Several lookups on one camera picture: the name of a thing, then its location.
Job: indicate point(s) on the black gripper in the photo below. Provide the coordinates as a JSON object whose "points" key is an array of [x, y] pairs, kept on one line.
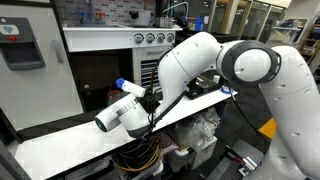
{"points": [[146, 101]]}

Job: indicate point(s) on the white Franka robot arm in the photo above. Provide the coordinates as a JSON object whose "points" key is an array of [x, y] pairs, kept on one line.
{"points": [[186, 63]]}

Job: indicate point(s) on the pink soft item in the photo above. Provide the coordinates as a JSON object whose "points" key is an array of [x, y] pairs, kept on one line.
{"points": [[163, 140]]}

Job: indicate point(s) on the white toy oven door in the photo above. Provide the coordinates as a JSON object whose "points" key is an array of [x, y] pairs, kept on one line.
{"points": [[148, 55]]}

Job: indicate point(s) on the clear plastic bag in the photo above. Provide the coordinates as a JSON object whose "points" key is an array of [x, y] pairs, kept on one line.
{"points": [[195, 131]]}

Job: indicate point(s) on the clear plastic storage bin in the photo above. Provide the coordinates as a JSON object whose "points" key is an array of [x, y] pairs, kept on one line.
{"points": [[140, 168]]}

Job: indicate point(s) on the white storage container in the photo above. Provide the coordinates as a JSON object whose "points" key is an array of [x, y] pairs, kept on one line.
{"points": [[200, 155]]}

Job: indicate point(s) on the toy oven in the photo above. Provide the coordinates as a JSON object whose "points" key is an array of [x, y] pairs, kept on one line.
{"points": [[100, 36]]}

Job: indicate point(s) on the blue tape roll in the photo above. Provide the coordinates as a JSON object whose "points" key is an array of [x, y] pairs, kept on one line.
{"points": [[226, 90]]}

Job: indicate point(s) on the grey toy pot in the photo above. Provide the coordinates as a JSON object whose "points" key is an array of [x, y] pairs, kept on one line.
{"points": [[141, 18]]}

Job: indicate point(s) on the small blue box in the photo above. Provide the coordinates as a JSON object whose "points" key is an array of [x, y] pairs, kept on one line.
{"points": [[199, 23]]}

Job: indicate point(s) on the toy faucet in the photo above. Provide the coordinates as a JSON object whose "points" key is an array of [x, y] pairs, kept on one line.
{"points": [[89, 13]]}

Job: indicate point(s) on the white toy fridge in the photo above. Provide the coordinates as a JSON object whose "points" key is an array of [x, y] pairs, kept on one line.
{"points": [[33, 93]]}

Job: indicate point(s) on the metal clamp with orange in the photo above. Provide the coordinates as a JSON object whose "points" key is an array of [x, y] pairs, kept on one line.
{"points": [[248, 165]]}

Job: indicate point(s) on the wooden shelf unit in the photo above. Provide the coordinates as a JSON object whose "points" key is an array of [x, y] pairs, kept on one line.
{"points": [[308, 46]]}

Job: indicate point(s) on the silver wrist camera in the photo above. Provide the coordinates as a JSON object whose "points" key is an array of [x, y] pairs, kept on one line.
{"points": [[135, 89]]}

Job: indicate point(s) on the black pegboard base plate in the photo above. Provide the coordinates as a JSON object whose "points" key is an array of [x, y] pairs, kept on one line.
{"points": [[233, 156]]}

